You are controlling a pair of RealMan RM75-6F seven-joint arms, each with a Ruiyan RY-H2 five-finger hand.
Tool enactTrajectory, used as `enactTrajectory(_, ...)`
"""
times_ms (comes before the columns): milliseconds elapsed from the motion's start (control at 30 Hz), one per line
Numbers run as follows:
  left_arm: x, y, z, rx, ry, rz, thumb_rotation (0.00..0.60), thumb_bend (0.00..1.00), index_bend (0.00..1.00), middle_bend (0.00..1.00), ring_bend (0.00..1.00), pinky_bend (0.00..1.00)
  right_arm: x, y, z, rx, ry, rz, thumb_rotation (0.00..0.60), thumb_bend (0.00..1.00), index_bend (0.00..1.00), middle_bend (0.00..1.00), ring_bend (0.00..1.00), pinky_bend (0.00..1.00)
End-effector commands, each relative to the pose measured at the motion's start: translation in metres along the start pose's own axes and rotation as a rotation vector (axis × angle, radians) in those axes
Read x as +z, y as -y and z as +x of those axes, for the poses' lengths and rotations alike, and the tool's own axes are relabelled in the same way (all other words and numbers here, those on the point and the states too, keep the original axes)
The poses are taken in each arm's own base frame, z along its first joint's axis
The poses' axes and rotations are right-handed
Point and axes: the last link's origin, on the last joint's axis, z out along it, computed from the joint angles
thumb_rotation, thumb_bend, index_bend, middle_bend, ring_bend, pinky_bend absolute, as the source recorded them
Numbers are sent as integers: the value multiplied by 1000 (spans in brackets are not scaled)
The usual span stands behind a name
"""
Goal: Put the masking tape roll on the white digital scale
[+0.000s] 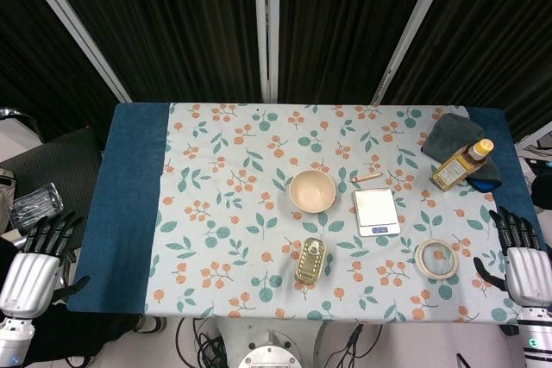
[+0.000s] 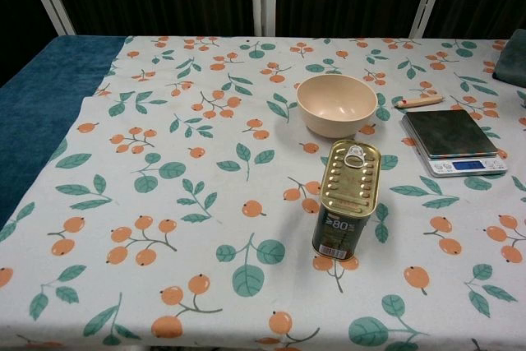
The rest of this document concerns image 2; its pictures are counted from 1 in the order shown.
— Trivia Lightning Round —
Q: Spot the floral print tablecloth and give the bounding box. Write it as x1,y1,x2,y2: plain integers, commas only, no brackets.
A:
0,35,526,348

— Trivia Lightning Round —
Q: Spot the silver digital kitchen scale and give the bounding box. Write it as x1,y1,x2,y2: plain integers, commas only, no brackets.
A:
401,109,509,178

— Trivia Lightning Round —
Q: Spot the beige plastic bowl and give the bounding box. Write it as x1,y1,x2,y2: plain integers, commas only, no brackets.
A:
296,74,378,138

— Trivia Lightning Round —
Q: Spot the green luncheon meat can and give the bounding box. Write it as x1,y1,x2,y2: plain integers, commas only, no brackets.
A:
311,139,382,261

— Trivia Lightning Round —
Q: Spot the wooden pen with red mark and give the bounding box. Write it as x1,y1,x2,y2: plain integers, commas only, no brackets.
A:
394,95,445,109

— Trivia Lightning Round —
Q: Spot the blue velvet cloth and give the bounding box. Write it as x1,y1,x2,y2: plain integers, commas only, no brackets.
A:
0,35,127,231

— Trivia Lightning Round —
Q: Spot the dark green folded cloth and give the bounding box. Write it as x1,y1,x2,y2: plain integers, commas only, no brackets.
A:
492,28,526,88

